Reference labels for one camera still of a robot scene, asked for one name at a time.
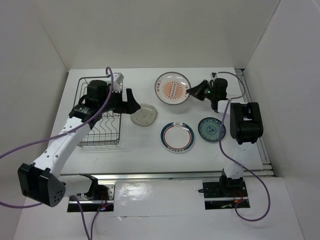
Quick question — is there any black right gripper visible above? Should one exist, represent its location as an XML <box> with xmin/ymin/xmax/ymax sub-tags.
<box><xmin>186</xmin><ymin>79</ymin><xmax>216</xmax><ymax>101</ymax></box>

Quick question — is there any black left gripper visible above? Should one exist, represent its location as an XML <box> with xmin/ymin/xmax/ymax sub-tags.
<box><xmin>99</xmin><ymin>87</ymin><xmax>141</xmax><ymax>114</ymax></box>

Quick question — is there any orange sunburst plate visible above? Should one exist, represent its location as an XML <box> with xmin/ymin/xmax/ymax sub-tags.
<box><xmin>154</xmin><ymin>71</ymin><xmax>191</xmax><ymax>105</ymax></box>

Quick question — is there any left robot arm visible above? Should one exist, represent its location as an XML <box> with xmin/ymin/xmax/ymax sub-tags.
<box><xmin>17</xmin><ymin>80</ymin><xmax>141</xmax><ymax>207</ymax></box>

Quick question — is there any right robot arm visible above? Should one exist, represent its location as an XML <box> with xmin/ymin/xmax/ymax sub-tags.
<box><xmin>186</xmin><ymin>77</ymin><xmax>264</xmax><ymax>196</ymax></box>

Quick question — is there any clear glass plate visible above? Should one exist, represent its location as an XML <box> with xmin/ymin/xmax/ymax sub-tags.
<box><xmin>130</xmin><ymin>103</ymin><xmax>158</xmax><ymax>127</ymax></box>

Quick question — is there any blue floral plate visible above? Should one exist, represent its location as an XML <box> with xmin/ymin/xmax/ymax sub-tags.
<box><xmin>197</xmin><ymin>117</ymin><xmax>227</xmax><ymax>143</ymax></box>

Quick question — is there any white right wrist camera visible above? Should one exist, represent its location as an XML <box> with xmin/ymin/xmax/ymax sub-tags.
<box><xmin>210</xmin><ymin>72</ymin><xmax>218</xmax><ymax>81</ymax></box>

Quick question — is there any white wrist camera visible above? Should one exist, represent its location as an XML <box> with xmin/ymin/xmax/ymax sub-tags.
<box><xmin>210</xmin><ymin>72</ymin><xmax>218</xmax><ymax>81</ymax></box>
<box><xmin>106</xmin><ymin>72</ymin><xmax>124</xmax><ymax>93</ymax></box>

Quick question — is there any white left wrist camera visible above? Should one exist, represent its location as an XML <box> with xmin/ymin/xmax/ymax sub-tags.
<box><xmin>106</xmin><ymin>72</ymin><xmax>124</xmax><ymax>93</ymax></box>

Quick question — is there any metal wire dish rack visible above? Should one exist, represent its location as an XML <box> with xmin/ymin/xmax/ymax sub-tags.
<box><xmin>73</xmin><ymin>76</ymin><xmax>122</xmax><ymax>148</ymax></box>

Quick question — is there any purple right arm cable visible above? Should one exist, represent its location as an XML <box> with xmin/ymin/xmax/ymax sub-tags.
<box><xmin>217</xmin><ymin>71</ymin><xmax>271</xmax><ymax>222</ymax></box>

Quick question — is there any green red ring plate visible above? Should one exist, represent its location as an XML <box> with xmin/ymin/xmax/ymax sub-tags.
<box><xmin>160</xmin><ymin>122</ymin><xmax>195</xmax><ymax>153</ymax></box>

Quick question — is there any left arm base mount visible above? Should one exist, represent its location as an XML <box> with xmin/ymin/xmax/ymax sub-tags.
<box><xmin>64</xmin><ymin>173</ymin><xmax>116</xmax><ymax>213</ymax></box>

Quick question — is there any aluminium frame rail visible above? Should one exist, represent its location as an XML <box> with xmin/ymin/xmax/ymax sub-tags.
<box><xmin>235</xmin><ymin>68</ymin><xmax>275</xmax><ymax>177</ymax></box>

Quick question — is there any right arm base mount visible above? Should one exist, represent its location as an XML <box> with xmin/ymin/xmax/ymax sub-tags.
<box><xmin>198</xmin><ymin>175</ymin><xmax>250</xmax><ymax>210</ymax></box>

